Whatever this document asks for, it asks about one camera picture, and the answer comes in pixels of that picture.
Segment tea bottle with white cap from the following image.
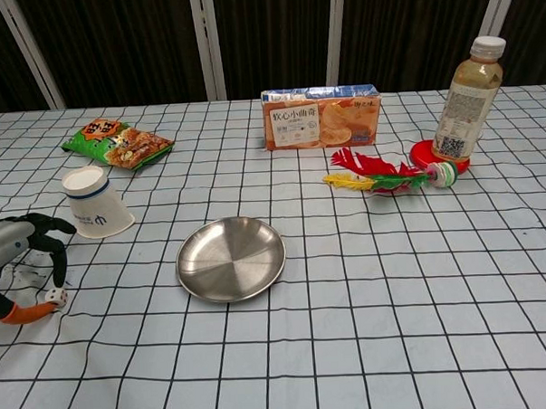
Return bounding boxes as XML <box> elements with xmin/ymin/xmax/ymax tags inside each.
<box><xmin>427</xmin><ymin>34</ymin><xmax>512</xmax><ymax>163</ymax></box>

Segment light blue checked tablecloth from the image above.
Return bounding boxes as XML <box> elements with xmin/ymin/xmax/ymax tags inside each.
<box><xmin>0</xmin><ymin>83</ymin><xmax>546</xmax><ymax>409</ymax></box>

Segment white metal frame post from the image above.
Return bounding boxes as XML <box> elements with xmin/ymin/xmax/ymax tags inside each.
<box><xmin>322</xmin><ymin>0</ymin><xmax>357</xmax><ymax>89</ymax></box>
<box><xmin>0</xmin><ymin>0</ymin><xmax>67</xmax><ymax>112</ymax></box>
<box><xmin>188</xmin><ymin>0</ymin><xmax>227</xmax><ymax>102</ymax></box>
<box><xmin>472</xmin><ymin>0</ymin><xmax>525</xmax><ymax>88</ymax></box>

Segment white paper cup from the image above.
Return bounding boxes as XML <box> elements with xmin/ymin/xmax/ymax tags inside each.
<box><xmin>61</xmin><ymin>164</ymin><xmax>137</xmax><ymax>242</ymax></box>

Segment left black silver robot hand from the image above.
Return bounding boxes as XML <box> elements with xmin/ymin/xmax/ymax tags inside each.
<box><xmin>0</xmin><ymin>210</ymin><xmax>82</xmax><ymax>327</ymax></box>

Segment red round lid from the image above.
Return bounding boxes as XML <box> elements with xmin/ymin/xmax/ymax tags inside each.
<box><xmin>409</xmin><ymin>137</ymin><xmax>473</xmax><ymax>176</ymax></box>

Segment white dice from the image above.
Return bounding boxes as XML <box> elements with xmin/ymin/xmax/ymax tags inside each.
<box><xmin>43</xmin><ymin>288</ymin><xmax>69</xmax><ymax>311</ymax></box>

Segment orange cookie box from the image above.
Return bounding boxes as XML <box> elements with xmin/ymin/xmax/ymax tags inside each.
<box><xmin>260</xmin><ymin>82</ymin><xmax>382</xmax><ymax>153</ymax></box>

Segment green snack bag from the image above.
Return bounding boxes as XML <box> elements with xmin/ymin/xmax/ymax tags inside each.
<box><xmin>59</xmin><ymin>114</ymin><xmax>177</xmax><ymax>175</ymax></box>

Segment colourful feather shuttlecock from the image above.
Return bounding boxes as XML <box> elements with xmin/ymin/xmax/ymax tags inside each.
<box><xmin>321</xmin><ymin>142</ymin><xmax>459</xmax><ymax>198</ymax></box>

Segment silver metal plate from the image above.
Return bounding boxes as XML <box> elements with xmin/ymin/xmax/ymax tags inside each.
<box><xmin>173</xmin><ymin>214</ymin><xmax>289</xmax><ymax>307</ymax></box>

